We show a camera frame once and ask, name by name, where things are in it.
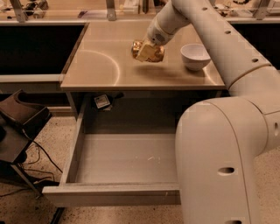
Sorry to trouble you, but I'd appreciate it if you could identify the white ceramic bowl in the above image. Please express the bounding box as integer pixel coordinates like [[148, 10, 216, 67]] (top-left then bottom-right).
[[180, 44, 211, 71]]

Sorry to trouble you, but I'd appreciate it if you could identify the dark brown side cart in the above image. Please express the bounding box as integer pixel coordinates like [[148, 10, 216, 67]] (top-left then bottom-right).
[[0, 90, 52, 196]]

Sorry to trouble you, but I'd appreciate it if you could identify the grey metal post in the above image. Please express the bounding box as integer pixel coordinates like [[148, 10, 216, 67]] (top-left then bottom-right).
[[106, 0, 116, 21], [10, 0, 28, 23]]

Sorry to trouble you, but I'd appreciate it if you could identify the grey metal post left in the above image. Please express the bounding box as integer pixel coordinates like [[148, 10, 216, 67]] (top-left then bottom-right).
[[10, 0, 28, 23]]

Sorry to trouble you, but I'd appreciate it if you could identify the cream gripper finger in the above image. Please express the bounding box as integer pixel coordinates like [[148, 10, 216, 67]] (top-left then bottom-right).
[[135, 40, 155, 62]]

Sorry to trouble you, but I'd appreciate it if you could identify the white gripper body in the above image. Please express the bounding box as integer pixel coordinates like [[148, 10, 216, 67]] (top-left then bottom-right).
[[147, 18, 174, 46]]

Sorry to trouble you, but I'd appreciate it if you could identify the open grey drawer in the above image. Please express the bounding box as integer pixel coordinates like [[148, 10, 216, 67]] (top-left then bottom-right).
[[43, 94, 184, 207]]

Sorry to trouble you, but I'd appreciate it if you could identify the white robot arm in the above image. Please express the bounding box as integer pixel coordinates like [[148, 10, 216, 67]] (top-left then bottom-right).
[[136, 0, 280, 224]]

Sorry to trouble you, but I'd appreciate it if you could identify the small labelled box under counter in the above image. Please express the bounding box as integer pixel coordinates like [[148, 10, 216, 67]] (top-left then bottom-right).
[[94, 94, 110, 109]]

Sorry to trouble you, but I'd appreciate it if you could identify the black cable on floor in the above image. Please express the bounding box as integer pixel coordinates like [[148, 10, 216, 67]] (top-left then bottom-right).
[[0, 128, 64, 198]]

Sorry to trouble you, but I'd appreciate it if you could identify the grey metal post centre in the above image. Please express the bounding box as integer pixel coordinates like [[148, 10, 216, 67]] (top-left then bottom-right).
[[106, 0, 116, 21]]

